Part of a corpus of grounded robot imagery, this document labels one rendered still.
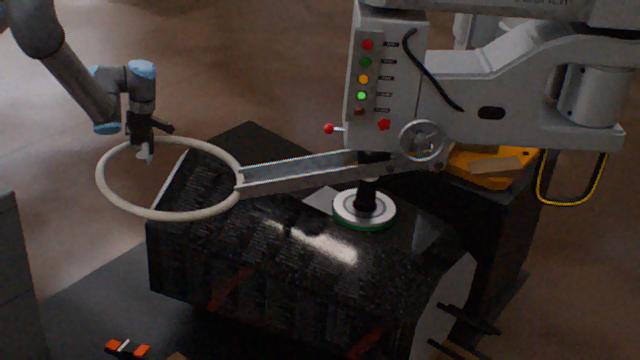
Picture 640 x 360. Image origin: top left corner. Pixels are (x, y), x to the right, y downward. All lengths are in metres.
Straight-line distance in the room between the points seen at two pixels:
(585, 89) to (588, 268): 1.76
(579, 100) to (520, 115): 0.19
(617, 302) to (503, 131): 1.70
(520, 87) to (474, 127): 0.18
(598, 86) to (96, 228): 2.51
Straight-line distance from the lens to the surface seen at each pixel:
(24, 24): 1.80
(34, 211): 3.85
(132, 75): 2.32
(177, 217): 2.10
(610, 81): 2.17
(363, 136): 2.06
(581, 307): 3.53
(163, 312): 3.11
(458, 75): 2.03
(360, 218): 2.26
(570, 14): 2.02
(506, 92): 2.08
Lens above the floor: 2.16
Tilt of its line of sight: 33 degrees down
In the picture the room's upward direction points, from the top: 5 degrees clockwise
